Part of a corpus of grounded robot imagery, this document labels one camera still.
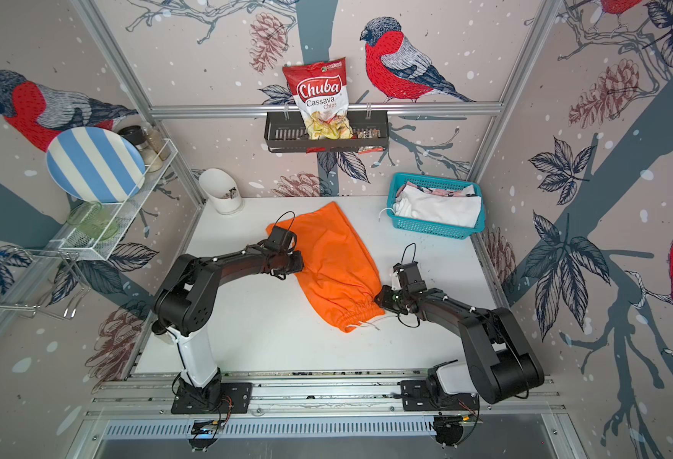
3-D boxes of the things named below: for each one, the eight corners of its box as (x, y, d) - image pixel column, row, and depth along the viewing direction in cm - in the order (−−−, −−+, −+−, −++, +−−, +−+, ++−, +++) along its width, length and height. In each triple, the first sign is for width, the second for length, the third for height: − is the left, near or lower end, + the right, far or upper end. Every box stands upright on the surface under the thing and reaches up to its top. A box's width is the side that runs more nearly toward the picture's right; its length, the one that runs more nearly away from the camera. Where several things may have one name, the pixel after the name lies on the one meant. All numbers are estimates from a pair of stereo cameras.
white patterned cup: (208, 217, 118) (192, 190, 105) (217, 195, 126) (203, 167, 114) (240, 217, 118) (227, 190, 105) (247, 195, 126) (236, 167, 114)
